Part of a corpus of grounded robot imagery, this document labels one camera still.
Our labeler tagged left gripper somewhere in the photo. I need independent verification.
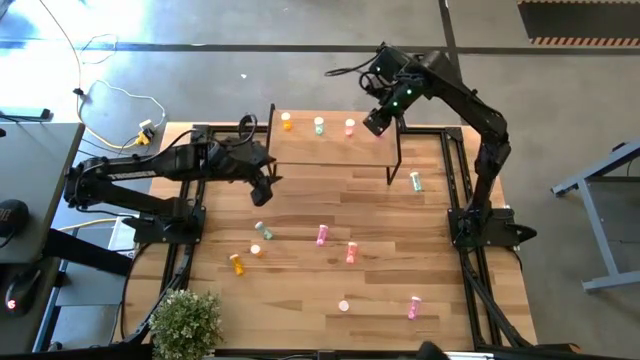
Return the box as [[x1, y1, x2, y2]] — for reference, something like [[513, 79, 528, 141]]
[[207, 139, 283, 184]]

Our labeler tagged white paper sheet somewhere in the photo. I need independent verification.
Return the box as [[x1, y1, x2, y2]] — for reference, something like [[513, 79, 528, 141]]
[[107, 214, 137, 252]]

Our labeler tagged green potted plant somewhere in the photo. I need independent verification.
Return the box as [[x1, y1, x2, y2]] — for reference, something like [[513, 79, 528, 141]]
[[148, 288, 225, 360]]

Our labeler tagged black hazard-striped mat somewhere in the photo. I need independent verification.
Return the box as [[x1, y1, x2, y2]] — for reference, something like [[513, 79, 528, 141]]
[[517, 0, 640, 48]]

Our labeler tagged black desk crossbar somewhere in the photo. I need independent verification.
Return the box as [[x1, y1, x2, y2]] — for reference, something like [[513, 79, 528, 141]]
[[44, 227, 134, 277]]

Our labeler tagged gray desk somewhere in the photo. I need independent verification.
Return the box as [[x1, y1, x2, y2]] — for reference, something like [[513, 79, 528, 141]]
[[0, 122, 86, 360]]

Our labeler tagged person's head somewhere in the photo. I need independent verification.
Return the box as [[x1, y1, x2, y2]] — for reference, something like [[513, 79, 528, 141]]
[[416, 340, 452, 360]]

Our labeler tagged gray tablet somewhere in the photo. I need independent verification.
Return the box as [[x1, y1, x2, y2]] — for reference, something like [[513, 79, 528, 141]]
[[0, 106, 53, 121]]

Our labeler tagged black round case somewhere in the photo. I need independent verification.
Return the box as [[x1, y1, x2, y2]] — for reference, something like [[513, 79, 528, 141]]
[[0, 198, 30, 239]]

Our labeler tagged black computer mouse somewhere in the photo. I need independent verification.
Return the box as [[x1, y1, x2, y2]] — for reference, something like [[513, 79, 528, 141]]
[[3, 268, 41, 319]]

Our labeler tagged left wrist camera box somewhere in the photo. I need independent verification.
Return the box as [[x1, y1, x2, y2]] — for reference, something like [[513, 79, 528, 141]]
[[249, 177, 275, 208]]

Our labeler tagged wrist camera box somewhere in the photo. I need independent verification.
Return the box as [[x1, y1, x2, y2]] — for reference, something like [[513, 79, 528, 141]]
[[249, 177, 275, 208], [363, 107, 396, 137]]

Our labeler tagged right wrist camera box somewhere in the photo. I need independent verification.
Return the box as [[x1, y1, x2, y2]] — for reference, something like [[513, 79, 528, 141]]
[[363, 107, 396, 137]]

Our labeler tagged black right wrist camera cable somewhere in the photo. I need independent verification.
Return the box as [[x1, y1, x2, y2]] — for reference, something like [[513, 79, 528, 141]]
[[323, 52, 384, 78]]

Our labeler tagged wooden shelf black metal frame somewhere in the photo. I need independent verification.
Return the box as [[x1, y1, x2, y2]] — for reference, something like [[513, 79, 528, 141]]
[[263, 103, 407, 186]]

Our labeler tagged black aluminium table frame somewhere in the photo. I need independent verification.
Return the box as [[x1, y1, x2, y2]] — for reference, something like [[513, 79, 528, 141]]
[[119, 112, 581, 360]]

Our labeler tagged white cable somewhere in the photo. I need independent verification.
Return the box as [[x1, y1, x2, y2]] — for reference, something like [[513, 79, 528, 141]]
[[79, 78, 168, 129]]

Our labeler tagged yellow cable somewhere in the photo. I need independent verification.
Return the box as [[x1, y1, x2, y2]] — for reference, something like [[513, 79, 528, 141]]
[[38, 0, 151, 151], [57, 217, 119, 233]]

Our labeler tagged thin black cable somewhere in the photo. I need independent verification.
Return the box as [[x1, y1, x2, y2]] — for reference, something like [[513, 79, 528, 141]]
[[73, 32, 120, 99]]

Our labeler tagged blue-gray table frame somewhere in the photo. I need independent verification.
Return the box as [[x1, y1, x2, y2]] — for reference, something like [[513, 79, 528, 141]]
[[549, 139, 640, 294]]

